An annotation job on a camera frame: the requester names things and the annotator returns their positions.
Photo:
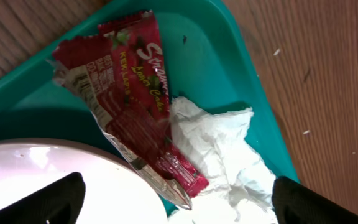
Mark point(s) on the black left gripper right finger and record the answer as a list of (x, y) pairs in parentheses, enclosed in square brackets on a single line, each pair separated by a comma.
[(296, 204)]

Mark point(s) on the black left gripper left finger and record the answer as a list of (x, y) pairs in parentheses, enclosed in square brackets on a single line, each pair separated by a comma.
[(60, 202)]

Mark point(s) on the white tissue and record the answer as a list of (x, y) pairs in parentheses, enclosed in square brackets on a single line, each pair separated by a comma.
[(240, 184)]

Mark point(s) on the red snack wrapper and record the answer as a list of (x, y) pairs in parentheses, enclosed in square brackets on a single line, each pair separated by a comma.
[(120, 75)]

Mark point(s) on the large white plate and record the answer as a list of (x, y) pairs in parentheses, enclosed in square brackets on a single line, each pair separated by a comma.
[(114, 193)]

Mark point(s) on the teal plastic tray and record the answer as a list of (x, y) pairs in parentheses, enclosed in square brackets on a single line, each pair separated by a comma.
[(207, 62)]

